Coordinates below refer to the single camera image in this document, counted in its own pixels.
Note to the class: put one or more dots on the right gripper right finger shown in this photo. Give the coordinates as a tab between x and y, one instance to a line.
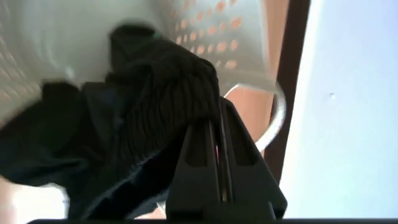
248	180

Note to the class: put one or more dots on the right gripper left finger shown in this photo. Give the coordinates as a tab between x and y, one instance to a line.
192	186

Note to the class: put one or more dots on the black garment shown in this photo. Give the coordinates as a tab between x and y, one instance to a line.
155	93

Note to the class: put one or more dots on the white laundry basket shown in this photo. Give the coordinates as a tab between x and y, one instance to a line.
217	31

